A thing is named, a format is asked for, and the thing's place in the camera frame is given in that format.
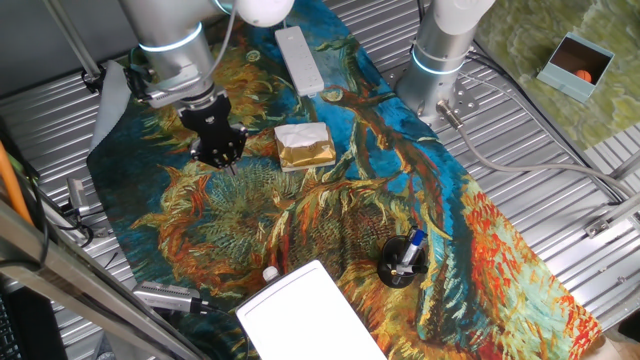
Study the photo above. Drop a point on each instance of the black pen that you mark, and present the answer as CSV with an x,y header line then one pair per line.
x,y
410,270

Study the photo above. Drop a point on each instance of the light blue box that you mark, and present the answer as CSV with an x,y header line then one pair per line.
x,y
565,82

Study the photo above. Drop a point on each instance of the white power strip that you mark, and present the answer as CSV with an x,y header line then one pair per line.
x,y
300,60

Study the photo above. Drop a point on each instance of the grey tripod pole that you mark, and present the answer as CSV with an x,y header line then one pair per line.
x,y
72,37

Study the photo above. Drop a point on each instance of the white drawer knob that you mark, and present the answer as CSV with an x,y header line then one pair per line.
x,y
270,273

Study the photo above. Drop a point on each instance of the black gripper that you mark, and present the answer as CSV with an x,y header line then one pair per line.
x,y
209,121

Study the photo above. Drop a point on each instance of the aluminium profile rail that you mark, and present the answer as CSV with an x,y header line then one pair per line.
x,y
615,215
627,167

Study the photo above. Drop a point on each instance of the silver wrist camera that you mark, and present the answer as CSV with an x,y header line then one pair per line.
x,y
175,92

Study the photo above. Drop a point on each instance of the black desktop device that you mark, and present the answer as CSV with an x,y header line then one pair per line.
x,y
30,325

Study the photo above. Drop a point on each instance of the gold tissue box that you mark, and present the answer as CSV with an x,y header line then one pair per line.
x,y
305,147

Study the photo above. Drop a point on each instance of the sunflower painting cloth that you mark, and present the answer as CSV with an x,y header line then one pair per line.
x,y
350,210

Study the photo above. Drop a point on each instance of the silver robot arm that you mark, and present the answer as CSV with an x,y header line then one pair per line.
x,y
170,30

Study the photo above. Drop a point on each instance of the long silver camera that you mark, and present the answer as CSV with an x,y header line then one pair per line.
x,y
165,297

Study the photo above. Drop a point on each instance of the blue capped marker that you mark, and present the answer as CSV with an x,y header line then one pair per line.
x,y
412,250

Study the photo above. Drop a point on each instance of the metal frame beam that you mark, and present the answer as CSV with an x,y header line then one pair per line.
x,y
75,280

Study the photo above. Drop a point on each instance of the orange ball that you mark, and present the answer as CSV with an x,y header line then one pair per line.
x,y
583,76

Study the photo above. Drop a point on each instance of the white plastic tray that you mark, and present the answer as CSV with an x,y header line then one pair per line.
x,y
305,320

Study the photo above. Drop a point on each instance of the green patterned mat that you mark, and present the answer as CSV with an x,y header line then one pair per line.
x,y
525,30

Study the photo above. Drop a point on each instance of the black pen holder cup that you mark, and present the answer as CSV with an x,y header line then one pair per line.
x,y
387,270

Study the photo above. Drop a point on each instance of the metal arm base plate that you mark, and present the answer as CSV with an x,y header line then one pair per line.
x,y
462,100

